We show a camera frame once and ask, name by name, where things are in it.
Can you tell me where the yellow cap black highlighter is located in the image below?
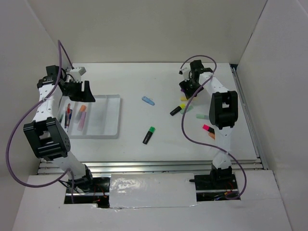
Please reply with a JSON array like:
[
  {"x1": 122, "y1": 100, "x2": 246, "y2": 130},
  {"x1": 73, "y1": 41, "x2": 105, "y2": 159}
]
[{"x1": 170, "y1": 103, "x2": 186, "y2": 116}]

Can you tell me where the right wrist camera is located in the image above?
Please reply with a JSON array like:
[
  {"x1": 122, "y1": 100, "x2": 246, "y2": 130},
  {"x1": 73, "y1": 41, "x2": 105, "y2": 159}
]
[{"x1": 179, "y1": 67, "x2": 191, "y2": 81}]

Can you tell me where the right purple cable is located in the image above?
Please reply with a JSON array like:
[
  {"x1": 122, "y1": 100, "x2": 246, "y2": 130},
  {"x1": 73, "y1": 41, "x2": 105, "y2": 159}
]
[{"x1": 179, "y1": 55, "x2": 247, "y2": 200}]

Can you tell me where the pink cap black highlighter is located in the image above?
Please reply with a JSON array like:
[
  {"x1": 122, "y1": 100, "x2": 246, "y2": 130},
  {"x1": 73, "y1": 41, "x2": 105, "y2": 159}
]
[{"x1": 203, "y1": 124, "x2": 215, "y2": 134}]

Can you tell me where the small mint green highlighter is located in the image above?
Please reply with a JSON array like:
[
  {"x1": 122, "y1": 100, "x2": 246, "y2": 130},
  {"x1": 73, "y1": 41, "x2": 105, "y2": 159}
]
[{"x1": 180, "y1": 105, "x2": 193, "y2": 114}]

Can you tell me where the red gel pen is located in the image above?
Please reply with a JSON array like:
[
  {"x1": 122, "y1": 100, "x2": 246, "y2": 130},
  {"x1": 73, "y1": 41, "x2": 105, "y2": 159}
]
[{"x1": 64, "y1": 104, "x2": 70, "y2": 128}]

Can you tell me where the pink pastel highlighter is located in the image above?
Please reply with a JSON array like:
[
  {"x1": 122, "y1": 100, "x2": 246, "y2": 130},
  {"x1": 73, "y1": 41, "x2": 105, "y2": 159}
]
[{"x1": 77, "y1": 111, "x2": 86, "y2": 131}]

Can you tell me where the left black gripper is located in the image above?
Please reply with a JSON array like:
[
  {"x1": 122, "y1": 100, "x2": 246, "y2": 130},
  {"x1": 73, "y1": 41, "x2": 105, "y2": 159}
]
[{"x1": 62, "y1": 79, "x2": 96, "y2": 103}]

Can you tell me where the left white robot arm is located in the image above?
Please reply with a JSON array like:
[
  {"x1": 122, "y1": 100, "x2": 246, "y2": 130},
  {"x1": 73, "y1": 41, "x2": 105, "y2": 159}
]
[{"x1": 23, "y1": 65, "x2": 95, "y2": 193}]

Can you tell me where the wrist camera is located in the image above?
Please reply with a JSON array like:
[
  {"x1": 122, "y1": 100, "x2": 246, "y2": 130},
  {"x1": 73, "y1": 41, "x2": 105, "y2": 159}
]
[
  {"x1": 67, "y1": 67, "x2": 86, "y2": 82},
  {"x1": 179, "y1": 67, "x2": 191, "y2": 81}
]

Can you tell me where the aluminium frame rail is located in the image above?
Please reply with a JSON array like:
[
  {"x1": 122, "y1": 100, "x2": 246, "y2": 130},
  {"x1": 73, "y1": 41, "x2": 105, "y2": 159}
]
[{"x1": 36, "y1": 63, "x2": 270, "y2": 200}]

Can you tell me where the white foil cover sheet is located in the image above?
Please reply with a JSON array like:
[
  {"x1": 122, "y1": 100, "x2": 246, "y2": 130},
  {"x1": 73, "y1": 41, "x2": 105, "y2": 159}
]
[{"x1": 109, "y1": 173, "x2": 197, "y2": 208}]

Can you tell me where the green cap black highlighter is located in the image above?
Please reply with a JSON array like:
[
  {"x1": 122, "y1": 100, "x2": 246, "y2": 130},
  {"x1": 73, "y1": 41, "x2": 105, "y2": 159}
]
[{"x1": 142, "y1": 127, "x2": 155, "y2": 144}]

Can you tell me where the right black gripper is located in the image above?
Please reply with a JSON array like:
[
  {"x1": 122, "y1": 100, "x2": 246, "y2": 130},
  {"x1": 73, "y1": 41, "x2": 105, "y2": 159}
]
[{"x1": 179, "y1": 76, "x2": 204, "y2": 100}]

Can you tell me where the blue ballpoint pen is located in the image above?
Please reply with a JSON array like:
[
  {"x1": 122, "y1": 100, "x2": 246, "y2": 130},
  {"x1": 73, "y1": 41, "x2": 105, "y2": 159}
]
[{"x1": 67, "y1": 109, "x2": 73, "y2": 128}]

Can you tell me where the white compartment tray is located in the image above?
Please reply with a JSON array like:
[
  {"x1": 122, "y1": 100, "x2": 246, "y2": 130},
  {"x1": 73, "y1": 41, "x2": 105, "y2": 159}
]
[{"x1": 58, "y1": 94, "x2": 121, "y2": 139}]

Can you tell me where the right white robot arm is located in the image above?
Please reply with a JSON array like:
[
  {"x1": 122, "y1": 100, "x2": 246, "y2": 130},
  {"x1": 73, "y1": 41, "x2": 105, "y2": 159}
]
[{"x1": 179, "y1": 60, "x2": 238, "y2": 189}]

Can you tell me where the yellow pastel highlighter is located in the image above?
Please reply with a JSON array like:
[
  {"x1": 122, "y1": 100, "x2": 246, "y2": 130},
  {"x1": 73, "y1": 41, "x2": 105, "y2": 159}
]
[{"x1": 180, "y1": 96, "x2": 197, "y2": 102}]

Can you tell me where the mint L-point highlighter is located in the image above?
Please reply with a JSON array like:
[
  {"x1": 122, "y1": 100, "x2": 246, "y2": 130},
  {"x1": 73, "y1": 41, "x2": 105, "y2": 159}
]
[{"x1": 196, "y1": 114, "x2": 209, "y2": 120}]

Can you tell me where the orange translucent highlighter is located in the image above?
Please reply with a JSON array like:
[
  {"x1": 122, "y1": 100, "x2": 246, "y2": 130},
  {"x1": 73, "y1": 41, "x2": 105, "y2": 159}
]
[{"x1": 208, "y1": 132, "x2": 216, "y2": 139}]

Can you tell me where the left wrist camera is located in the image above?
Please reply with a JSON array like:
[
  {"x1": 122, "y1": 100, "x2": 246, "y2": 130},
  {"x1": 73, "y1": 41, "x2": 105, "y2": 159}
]
[{"x1": 67, "y1": 67, "x2": 86, "y2": 82}]

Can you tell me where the orange cap clear highlighter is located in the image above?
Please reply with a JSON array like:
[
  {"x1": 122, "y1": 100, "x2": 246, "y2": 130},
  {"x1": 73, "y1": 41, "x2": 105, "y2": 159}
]
[{"x1": 76, "y1": 104, "x2": 87, "y2": 120}]

